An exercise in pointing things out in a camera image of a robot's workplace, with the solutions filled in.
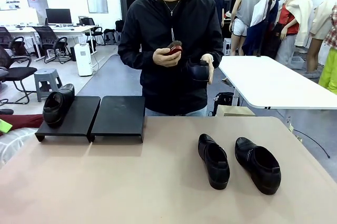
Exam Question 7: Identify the black backpack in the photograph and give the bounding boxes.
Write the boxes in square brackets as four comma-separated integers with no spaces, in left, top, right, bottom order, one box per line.
[115,20,127,33]

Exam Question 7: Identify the person's left forearm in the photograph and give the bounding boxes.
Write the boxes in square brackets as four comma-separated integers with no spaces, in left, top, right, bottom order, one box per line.
[212,47,224,69]

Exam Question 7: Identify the red-brown shoe brush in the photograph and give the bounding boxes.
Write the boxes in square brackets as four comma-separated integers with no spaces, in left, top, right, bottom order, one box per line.
[163,40,183,56]

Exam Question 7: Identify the black bag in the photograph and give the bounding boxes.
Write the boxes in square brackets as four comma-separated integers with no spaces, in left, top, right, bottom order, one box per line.
[213,91,235,116]

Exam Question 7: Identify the person in black jacket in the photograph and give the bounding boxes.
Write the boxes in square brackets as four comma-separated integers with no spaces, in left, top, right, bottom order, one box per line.
[117,0,224,117]

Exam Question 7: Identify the red garment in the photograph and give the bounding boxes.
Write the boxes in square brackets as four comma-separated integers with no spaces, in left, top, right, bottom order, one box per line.
[0,113,48,137]

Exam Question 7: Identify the black textured buckle-strap shoe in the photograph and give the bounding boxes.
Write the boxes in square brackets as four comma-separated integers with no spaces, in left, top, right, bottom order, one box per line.
[181,59,211,86]
[197,133,231,190]

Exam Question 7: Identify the gray wall poster red mark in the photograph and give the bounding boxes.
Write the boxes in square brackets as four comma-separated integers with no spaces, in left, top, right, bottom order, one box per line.
[26,0,49,9]

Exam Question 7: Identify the person's right forearm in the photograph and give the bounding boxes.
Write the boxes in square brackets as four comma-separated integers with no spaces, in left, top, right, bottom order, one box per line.
[118,42,158,69]

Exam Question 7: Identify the black mesh office chair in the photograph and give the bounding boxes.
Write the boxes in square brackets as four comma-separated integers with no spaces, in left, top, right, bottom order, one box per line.
[0,26,26,56]
[34,26,72,64]
[0,46,37,105]
[84,17,106,46]

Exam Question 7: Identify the mannequin in red top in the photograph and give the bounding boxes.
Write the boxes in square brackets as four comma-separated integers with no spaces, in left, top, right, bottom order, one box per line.
[275,0,301,64]

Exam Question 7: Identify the black smooth pointed shoe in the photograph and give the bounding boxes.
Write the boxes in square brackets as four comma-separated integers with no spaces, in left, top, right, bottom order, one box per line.
[42,83,76,128]
[234,136,282,196]

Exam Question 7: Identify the white plastic-wrapped bundle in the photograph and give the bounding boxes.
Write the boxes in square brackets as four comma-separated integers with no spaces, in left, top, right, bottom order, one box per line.
[0,127,37,168]

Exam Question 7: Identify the mannequin in gray tank top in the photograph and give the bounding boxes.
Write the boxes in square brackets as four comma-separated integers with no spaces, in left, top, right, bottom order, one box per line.
[228,0,263,56]

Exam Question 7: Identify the beige cardboard box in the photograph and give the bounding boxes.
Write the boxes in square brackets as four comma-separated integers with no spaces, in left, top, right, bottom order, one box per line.
[217,105,256,117]

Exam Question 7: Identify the mannequin with bucket hat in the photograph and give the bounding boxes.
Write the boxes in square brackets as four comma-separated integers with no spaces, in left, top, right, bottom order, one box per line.
[305,0,337,79]

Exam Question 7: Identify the thin black floor cable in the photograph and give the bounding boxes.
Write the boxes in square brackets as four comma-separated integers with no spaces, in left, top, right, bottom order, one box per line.
[293,129,331,159]

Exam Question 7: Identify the person's left hand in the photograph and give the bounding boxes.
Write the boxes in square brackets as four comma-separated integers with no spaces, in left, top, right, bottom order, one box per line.
[200,53,214,85]

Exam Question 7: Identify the white folding table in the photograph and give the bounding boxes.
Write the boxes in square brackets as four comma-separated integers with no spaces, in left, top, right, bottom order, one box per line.
[217,55,337,110]

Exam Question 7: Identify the mannequin in white navy jacket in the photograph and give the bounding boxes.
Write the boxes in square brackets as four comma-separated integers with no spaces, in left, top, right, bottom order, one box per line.
[242,0,280,56]

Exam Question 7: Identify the person's right hand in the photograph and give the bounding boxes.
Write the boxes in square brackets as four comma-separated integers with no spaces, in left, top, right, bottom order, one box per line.
[153,47,182,67]

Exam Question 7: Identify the background person in navy shirt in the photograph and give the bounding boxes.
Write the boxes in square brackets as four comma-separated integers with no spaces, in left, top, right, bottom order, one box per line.
[212,0,227,28]

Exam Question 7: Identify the white air purifier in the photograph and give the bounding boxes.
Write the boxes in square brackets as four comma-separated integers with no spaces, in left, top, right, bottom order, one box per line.
[74,43,93,77]

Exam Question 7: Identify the person in lime-green trousers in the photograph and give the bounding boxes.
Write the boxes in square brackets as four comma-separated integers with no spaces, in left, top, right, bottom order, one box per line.
[318,55,337,96]

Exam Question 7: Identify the black computer monitor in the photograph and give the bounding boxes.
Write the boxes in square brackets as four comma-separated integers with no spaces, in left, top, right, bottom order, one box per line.
[45,8,73,25]

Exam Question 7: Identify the mannequin in cream jacket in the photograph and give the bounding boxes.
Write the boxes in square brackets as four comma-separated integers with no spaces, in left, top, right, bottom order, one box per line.
[284,0,314,48]

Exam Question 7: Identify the silver cross necklace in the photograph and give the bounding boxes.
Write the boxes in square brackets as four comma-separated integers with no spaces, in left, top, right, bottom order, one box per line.
[163,0,182,16]

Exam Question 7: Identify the large gray plastic stool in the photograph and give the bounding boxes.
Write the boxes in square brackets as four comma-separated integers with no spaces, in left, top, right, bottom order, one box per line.
[33,68,66,103]

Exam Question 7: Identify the gray plastic basket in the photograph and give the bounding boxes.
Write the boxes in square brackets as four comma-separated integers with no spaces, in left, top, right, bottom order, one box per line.
[288,55,306,69]

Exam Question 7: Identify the white plastic stool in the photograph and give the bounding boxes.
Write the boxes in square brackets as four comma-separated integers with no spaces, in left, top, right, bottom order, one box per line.
[223,37,233,56]

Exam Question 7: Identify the black metal shoe stand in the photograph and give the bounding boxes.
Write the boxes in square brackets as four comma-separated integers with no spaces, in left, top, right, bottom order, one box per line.
[35,95,102,142]
[89,95,146,144]

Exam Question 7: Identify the long white office desk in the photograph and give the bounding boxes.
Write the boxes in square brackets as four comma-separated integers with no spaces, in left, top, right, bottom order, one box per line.
[0,25,98,59]

